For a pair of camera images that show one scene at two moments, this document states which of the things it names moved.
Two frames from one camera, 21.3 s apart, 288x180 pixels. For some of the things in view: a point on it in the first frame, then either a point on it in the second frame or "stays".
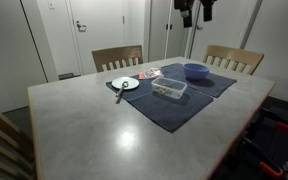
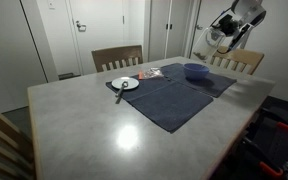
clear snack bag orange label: (150, 72) stays
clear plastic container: (168, 87) -> (208, 43)
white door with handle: (98, 24) stays
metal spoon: (118, 95) stays
